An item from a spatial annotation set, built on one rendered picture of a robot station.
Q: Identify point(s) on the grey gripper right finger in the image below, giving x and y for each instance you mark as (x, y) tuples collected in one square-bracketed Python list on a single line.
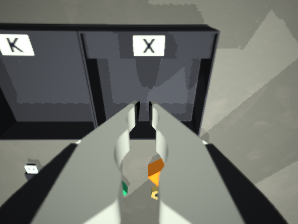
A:
[(198, 184)]

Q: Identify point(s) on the black usb stick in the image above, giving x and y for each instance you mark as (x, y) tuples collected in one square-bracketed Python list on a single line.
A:
[(32, 169)]

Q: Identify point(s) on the orange nine-volt battery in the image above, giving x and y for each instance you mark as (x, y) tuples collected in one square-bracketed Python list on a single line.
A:
[(154, 169)]

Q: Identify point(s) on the yellow hex nut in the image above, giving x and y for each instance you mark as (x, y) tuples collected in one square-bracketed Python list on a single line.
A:
[(154, 192)]

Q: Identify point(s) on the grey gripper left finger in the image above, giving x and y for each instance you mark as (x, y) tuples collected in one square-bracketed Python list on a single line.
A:
[(82, 184)]

